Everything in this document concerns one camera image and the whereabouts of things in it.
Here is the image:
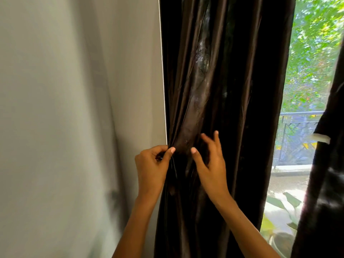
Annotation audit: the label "person's left hand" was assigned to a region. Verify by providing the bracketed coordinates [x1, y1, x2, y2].
[134, 145, 177, 202]

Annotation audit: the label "person's right hand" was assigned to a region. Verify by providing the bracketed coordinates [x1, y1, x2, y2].
[190, 130, 231, 207]

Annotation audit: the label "dark brown curtain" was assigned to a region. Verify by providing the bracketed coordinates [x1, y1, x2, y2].
[291, 37, 344, 258]
[154, 0, 296, 258]

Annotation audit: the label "person's left forearm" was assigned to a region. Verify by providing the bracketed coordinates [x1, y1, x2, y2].
[112, 195, 162, 258]

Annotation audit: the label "person's right forearm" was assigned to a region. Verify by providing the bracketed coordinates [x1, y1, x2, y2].
[214, 195, 281, 258]

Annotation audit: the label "large green plant leaves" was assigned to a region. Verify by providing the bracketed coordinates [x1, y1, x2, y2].
[259, 192, 303, 258]

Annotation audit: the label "black metal balcony railing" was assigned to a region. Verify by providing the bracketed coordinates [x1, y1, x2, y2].
[273, 111, 324, 168]

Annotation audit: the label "green trees outside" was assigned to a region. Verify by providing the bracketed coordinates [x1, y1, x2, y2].
[281, 0, 344, 113]

